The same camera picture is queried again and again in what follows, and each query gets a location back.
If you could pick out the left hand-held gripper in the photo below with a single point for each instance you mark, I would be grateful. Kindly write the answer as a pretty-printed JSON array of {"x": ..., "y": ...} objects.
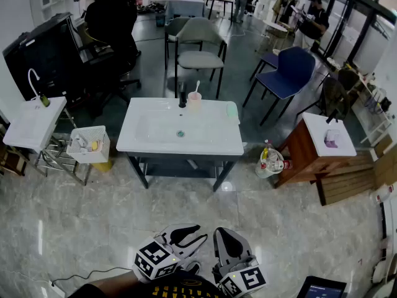
[{"x": 153, "y": 258}]

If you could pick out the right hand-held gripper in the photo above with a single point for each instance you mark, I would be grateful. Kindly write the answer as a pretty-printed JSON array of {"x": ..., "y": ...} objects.
[{"x": 245, "y": 279}]

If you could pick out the black frame table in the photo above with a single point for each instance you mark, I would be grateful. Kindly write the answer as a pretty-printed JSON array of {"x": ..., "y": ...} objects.
[{"x": 221, "y": 0}]

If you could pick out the brown wooden cabinet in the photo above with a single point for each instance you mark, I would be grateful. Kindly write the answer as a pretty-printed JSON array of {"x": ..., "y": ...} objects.
[{"x": 299, "y": 157}]

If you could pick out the dark chair with jacket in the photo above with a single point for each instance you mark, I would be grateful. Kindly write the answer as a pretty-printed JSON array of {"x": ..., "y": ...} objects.
[{"x": 335, "y": 98}]

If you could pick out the black metal sink stand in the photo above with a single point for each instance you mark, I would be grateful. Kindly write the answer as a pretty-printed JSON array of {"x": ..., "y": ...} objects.
[{"x": 180, "y": 166}]

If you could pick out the white perforated basket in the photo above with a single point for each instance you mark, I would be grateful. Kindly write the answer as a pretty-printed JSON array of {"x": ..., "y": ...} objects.
[{"x": 93, "y": 157}]

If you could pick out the yellow sponge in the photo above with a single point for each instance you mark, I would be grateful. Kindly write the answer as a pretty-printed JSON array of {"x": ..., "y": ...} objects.
[{"x": 95, "y": 146}]

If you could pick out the clear bottle red label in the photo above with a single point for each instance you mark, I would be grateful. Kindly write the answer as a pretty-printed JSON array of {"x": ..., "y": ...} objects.
[{"x": 283, "y": 164}]

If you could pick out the person's black jersey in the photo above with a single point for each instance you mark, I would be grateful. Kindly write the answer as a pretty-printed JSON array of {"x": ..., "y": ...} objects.
[{"x": 180, "y": 290}]

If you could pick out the blue shell chair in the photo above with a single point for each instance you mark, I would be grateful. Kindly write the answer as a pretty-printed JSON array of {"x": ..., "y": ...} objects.
[
  {"x": 291, "y": 70},
  {"x": 270, "y": 59}
]

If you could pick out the wooden slat crate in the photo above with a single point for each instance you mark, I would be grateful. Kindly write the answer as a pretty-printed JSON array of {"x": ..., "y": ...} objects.
[{"x": 344, "y": 182}]

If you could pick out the dark green bottle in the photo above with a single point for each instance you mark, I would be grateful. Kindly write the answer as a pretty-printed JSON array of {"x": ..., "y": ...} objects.
[{"x": 45, "y": 101}]

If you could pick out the black cabinet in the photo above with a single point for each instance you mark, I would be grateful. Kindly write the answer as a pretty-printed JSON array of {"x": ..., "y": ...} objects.
[{"x": 43, "y": 61}]

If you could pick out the black office chair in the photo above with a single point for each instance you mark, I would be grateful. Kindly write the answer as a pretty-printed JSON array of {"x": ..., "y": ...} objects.
[{"x": 105, "y": 70}]

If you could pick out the purple cup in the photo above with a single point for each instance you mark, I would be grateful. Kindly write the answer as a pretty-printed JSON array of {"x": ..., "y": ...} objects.
[{"x": 331, "y": 140}]

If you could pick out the white gooseneck faucet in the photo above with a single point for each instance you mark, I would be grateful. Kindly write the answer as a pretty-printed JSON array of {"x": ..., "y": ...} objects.
[{"x": 31, "y": 76}]

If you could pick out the green sink drain plug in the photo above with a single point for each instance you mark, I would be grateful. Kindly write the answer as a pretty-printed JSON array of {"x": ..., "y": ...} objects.
[{"x": 180, "y": 133}]

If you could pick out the black sink faucet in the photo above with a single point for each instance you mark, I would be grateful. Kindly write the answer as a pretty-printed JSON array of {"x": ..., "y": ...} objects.
[{"x": 182, "y": 98}]

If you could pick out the black tablet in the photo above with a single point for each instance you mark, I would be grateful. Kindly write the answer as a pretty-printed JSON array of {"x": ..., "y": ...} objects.
[{"x": 319, "y": 289}]

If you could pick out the cardboard box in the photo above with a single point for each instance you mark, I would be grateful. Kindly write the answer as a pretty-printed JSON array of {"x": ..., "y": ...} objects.
[{"x": 386, "y": 166}]

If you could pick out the grey upholstered chair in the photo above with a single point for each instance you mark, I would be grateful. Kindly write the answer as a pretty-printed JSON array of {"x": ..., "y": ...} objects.
[
  {"x": 198, "y": 59},
  {"x": 175, "y": 26}
]

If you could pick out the white ceramic sink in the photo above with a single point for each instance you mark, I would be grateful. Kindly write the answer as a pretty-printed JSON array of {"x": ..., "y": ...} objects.
[{"x": 161, "y": 143}]

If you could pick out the round white table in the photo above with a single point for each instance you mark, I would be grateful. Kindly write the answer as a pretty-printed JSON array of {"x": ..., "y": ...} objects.
[{"x": 276, "y": 26}]

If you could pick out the small black faucet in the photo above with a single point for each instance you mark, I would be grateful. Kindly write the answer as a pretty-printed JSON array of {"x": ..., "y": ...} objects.
[{"x": 332, "y": 117}]

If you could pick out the table with grey cloth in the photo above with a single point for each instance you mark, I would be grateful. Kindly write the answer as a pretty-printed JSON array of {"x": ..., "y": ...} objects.
[{"x": 186, "y": 8}]

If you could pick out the white square sink top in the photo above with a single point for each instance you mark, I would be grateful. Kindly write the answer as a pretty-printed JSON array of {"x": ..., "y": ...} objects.
[{"x": 316, "y": 126}]

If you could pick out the pink cup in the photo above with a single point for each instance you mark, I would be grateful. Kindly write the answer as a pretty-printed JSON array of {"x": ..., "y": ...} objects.
[{"x": 194, "y": 102}]

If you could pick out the white bucket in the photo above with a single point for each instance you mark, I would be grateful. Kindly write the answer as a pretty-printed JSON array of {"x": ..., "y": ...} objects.
[{"x": 263, "y": 171}]

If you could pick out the metal frame stand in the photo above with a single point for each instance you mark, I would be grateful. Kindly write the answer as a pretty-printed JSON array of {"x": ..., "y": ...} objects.
[{"x": 59, "y": 160}]

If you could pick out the pink white toothbrush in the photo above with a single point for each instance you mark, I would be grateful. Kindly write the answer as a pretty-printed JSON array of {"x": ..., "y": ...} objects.
[{"x": 197, "y": 85}]

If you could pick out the person's left forearm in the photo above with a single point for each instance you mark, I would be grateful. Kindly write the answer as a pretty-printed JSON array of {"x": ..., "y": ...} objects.
[{"x": 108, "y": 286}]

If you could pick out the small white sink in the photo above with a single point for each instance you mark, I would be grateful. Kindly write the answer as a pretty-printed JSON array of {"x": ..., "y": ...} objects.
[{"x": 31, "y": 126}]

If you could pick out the pale green soap bar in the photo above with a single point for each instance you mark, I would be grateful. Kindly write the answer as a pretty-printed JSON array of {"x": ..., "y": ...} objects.
[{"x": 231, "y": 109}]

